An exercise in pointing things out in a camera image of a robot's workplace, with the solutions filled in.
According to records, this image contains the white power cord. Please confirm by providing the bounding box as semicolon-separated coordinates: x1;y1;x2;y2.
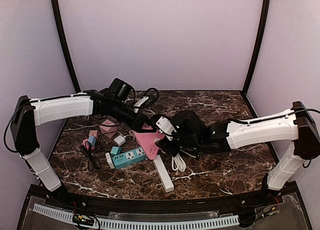
170;149;201;172

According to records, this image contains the pink triangular power strip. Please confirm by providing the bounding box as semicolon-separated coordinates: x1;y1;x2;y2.
133;131;165;160

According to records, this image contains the white usb charger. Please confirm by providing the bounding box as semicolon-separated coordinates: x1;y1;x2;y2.
114;135;126;147

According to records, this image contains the teal power strip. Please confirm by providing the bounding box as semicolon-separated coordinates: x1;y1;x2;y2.
112;147;147;169

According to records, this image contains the white power strip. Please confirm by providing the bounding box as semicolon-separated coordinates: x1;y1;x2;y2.
153;155;174;193

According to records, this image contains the pink cube socket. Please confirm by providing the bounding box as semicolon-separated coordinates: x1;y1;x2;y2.
99;120;118;138

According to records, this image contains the teal charger plug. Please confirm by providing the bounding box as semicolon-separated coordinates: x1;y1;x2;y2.
110;146;122;156

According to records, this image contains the light pink charger block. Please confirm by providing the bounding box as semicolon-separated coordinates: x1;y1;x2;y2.
87;130;98;149

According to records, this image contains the bright pink plug adapter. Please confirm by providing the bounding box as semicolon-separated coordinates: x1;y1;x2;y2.
82;139;91;149

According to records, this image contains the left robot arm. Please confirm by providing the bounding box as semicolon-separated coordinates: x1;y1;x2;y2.
5;78;151;192

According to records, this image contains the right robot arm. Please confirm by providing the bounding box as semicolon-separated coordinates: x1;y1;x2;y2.
155;101;320;191

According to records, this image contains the left circuit board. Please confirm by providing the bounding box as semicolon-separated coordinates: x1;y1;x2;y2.
72;213;95;225

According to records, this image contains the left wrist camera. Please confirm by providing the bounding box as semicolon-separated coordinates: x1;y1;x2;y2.
133;88;160;113

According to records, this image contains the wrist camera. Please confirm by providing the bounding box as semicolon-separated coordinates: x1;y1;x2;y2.
150;114;177;141
133;88;160;113

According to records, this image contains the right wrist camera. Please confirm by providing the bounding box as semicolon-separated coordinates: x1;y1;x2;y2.
150;114;177;141

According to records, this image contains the black cable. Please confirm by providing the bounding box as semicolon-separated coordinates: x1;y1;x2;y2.
80;139;102;172

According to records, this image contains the black front rail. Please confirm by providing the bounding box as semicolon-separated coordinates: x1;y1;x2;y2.
46;191;275;215

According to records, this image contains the white slotted cable duct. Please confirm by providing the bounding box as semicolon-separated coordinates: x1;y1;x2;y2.
32;203;239;229

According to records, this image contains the left black frame post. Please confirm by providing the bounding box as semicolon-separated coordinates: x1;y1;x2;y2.
50;0;81;93

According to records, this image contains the black frame post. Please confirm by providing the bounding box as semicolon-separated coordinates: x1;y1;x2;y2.
50;0;81;93
241;0;270;97

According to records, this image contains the right black frame post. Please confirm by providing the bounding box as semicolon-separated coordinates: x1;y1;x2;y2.
241;0;270;97

